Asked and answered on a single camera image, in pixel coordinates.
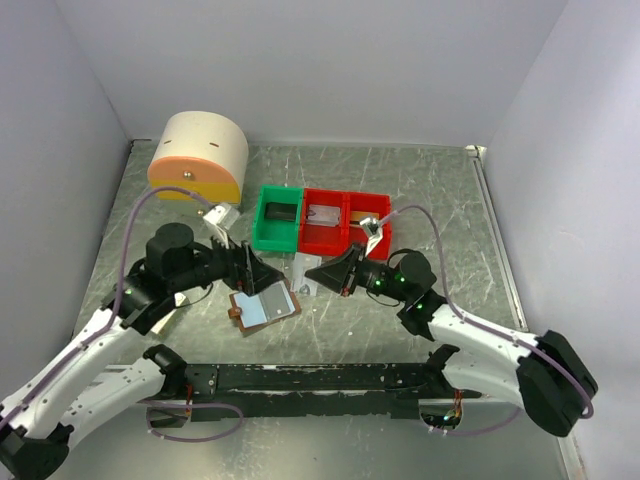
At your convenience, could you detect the red right plastic bin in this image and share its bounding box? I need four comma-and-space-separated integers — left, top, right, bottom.
345, 192, 393, 261

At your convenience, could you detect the gold card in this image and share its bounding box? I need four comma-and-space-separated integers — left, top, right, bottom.
349, 211, 372, 225

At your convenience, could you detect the brown leather card holder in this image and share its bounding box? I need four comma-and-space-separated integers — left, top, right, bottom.
228, 280, 301, 337

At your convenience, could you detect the red middle plastic bin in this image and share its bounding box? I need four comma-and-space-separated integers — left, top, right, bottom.
298, 188, 347, 256

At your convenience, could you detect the black VIP card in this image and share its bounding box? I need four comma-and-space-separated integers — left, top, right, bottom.
264, 202, 298, 222

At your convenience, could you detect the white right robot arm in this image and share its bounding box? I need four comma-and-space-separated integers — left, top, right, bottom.
305, 244, 598, 437

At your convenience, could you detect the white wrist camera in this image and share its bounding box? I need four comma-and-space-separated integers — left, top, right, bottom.
203, 202, 240, 249
359, 216, 384, 257

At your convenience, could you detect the green plastic bin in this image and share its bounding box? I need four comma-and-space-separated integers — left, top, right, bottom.
252, 185, 304, 253

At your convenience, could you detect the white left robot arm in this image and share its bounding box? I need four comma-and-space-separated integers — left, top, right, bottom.
1, 223, 285, 479

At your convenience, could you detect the silver white card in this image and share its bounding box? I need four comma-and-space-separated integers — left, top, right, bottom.
305, 204, 341, 228

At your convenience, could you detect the red plastic bin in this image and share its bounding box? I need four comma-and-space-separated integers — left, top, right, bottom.
345, 192, 393, 261
298, 188, 347, 256

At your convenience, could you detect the white cardboard box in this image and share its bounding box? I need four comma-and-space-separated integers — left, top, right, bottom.
150, 293, 188, 335

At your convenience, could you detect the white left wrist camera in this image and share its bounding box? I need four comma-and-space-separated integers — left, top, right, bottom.
203, 202, 240, 249

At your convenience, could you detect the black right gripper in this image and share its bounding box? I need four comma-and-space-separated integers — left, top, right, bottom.
305, 240, 410, 303

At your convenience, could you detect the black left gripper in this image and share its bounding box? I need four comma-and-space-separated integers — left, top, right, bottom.
169, 224, 284, 295

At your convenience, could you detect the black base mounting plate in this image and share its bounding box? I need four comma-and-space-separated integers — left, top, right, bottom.
150, 362, 454, 422

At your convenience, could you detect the round mini drawer cabinet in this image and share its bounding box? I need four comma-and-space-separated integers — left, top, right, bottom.
147, 111, 249, 207

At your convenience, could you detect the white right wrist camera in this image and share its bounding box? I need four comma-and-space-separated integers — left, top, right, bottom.
359, 216, 384, 257

